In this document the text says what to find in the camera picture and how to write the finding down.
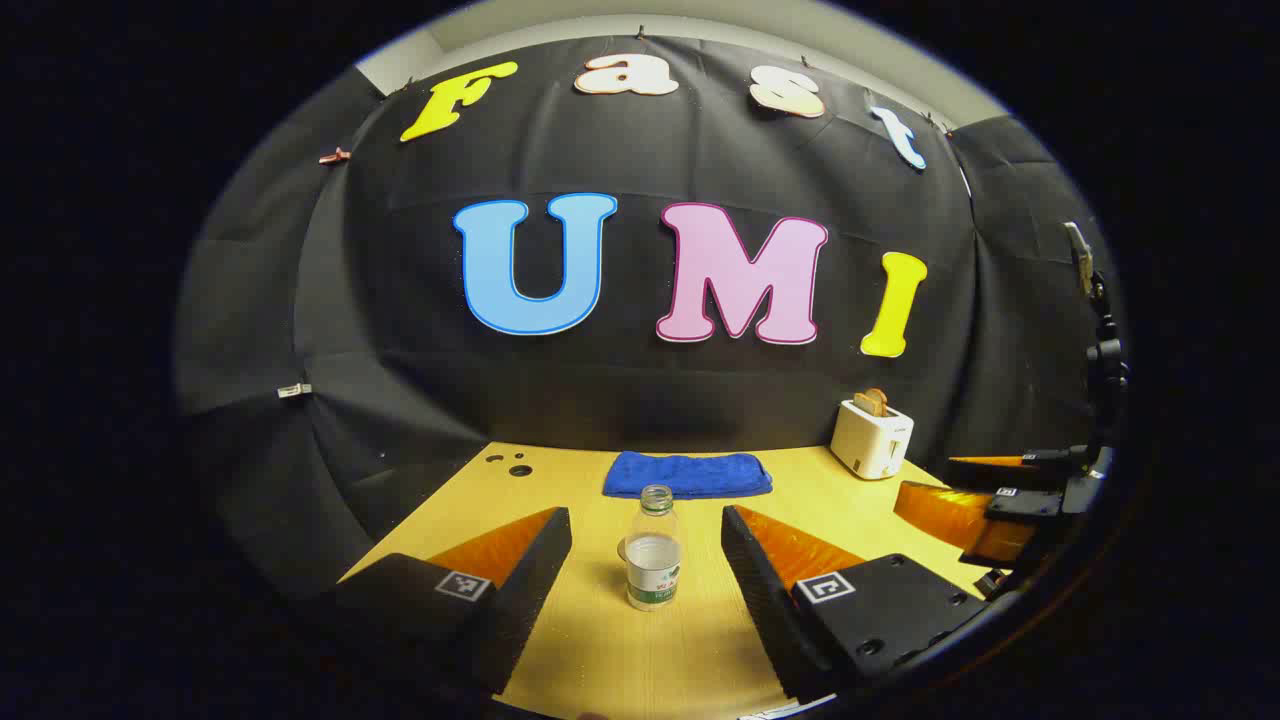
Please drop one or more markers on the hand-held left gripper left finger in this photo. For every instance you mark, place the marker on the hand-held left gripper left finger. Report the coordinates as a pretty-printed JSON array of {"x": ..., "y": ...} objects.
[{"x": 530, "y": 580}]

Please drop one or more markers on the white cloth clip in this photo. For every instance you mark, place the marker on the white cloth clip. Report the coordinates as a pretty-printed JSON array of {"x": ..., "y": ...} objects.
[{"x": 293, "y": 390}]

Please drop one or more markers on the black backdrop cloth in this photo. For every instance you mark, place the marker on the black backdrop cloth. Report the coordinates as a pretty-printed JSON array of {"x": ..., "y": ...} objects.
[{"x": 620, "y": 400}]

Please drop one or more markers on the clear plastic water bottle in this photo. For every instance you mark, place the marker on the clear plastic water bottle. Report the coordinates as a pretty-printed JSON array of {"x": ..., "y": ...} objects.
[{"x": 653, "y": 570}]

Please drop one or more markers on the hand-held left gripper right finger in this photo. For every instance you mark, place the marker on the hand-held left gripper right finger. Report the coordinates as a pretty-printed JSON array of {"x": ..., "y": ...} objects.
[{"x": 760, "y": 600}]

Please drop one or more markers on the red cloth clip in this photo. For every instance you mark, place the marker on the red cloth clip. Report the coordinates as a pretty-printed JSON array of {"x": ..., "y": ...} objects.
[{"x": 335, "y": 156}]

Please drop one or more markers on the brown toast slice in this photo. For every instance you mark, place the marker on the brown toast slice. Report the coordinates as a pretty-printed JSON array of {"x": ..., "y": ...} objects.
[{"x": 872, "y": 402}]

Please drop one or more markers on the round brown coaster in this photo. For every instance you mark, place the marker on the round brown coaster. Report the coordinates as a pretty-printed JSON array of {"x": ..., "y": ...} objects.
[{"x": 622, "y": 550}]

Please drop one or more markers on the white toaster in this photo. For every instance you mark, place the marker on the white toaster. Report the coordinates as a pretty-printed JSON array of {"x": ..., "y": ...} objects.
[{"x": 870, "y": 440}]

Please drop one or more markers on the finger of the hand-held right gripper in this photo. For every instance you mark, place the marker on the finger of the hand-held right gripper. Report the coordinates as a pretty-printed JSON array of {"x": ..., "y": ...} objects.
[
  {"x": 1000, "y": 475},
  {"x": 1030, "y": 505}
]

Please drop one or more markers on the folded blue towel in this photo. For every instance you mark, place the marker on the folded blue towel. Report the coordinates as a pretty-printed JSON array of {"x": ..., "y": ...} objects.
[{"x": 690, "y": 475}]

